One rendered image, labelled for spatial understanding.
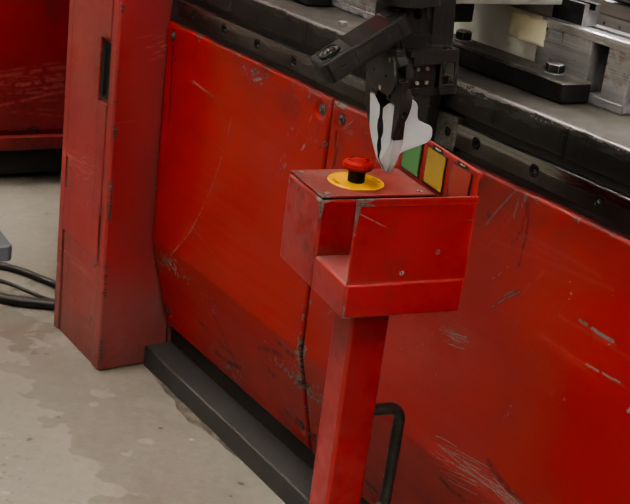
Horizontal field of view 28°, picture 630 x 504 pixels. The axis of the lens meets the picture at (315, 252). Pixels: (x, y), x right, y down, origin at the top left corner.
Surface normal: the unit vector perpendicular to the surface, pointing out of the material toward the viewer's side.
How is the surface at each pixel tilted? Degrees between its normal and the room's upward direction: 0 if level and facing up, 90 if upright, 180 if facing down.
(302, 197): 90
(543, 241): 90
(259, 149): 90
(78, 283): 90
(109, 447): 0
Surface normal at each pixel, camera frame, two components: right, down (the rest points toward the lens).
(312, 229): -0.91, 0.04
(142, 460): 0.11, -0.93
